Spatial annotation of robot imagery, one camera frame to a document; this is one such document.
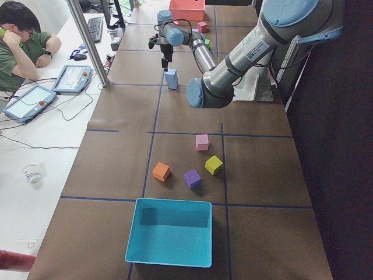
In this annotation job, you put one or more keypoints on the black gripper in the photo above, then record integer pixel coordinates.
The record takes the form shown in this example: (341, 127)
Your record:
(166, 51)

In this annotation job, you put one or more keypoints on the light blue foam block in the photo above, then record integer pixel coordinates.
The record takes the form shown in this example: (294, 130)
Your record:
(172, 80)
(171, 72)

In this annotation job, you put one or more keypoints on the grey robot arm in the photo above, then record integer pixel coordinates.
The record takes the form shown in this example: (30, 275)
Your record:
(310, 22)
(169, 35)

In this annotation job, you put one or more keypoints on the red plastic bin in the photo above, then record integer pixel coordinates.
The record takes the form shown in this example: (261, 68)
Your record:
(192, 10)

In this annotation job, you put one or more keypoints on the pink foam block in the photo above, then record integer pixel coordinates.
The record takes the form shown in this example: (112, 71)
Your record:
(202, 142)

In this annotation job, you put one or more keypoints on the black keyboard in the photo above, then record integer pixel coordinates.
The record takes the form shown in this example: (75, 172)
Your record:
(95, 27)

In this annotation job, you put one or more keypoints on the teach pendant tablet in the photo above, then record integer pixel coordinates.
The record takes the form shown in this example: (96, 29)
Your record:
(30, 104)
(72, 80)

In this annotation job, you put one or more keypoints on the orange foam block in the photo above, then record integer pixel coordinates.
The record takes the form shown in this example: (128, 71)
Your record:
(161, 171)

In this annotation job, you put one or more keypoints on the yellow foam block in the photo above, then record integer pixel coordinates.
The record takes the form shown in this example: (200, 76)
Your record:
(213, 165)

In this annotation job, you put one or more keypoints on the seated person green shirt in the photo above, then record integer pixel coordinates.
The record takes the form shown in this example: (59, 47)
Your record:
(24, 47)

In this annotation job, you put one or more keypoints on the teal plastic bin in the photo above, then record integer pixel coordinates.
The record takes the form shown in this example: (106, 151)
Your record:
(171, 232)

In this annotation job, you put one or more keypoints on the paper cup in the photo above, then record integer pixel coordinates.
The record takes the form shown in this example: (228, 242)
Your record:
(32, 173)

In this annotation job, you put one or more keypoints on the red object at edge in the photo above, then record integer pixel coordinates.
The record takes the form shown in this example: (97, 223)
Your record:
(13, 261)

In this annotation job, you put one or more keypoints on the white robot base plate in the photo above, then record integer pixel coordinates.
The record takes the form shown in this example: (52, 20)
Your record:
(255, 86)

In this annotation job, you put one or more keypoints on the aluminium frame post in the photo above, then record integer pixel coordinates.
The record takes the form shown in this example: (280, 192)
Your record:
(81, 24)

